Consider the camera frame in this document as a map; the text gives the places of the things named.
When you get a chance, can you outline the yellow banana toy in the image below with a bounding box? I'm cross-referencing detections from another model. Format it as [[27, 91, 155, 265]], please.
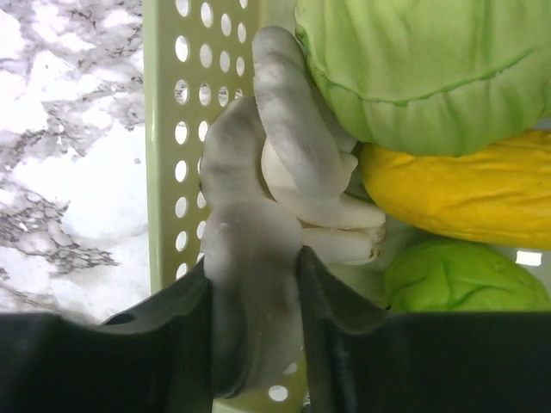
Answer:
[[360, 130, 550, 250]]

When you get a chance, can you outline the grey oyster mushroom toy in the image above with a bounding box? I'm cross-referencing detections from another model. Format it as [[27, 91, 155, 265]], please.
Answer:
[[200, 26, 387, 398]]

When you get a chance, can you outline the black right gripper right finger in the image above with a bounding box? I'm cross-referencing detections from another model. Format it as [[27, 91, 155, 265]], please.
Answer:
[[298, 247, 550, 413]]

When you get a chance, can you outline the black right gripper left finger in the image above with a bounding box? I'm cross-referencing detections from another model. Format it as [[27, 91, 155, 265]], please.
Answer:
[[1, 263, 214, 412]]

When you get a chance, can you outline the small bright green vegetable toy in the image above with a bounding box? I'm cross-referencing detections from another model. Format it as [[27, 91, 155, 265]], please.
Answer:
[[384, 238, 550, 313]]

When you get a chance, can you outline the pale green perforated basket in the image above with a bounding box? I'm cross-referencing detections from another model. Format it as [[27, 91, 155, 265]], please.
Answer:
[[142, 0, 551, 413]]

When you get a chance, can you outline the green cabbage toy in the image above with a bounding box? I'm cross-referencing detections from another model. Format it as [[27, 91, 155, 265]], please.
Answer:
[[295, 0, 550, 156]]

